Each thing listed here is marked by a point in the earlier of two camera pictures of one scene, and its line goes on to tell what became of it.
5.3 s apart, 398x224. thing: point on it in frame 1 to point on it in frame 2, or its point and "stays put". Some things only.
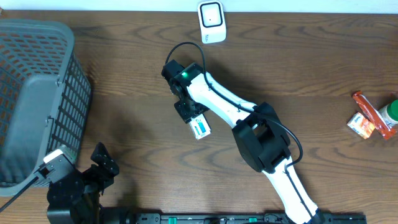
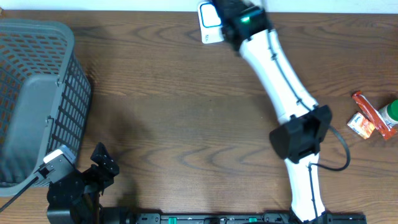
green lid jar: [390, 112] stays put
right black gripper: [183, 113] to [251, 2]
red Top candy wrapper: [386, 132] stays put
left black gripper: [107, 166] stays put
